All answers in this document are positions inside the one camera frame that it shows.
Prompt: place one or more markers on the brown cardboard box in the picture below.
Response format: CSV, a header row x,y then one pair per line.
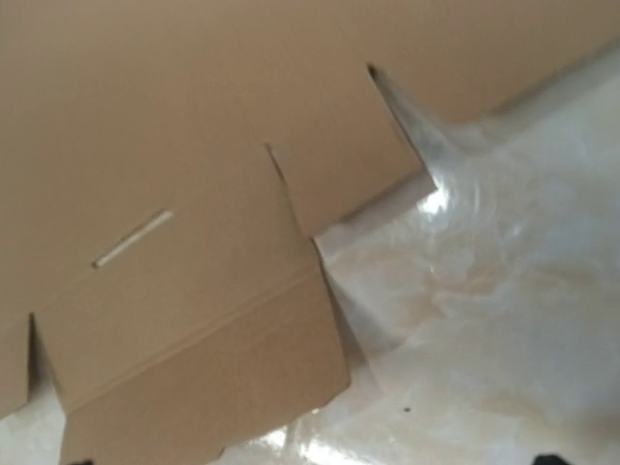
x,y
167,165

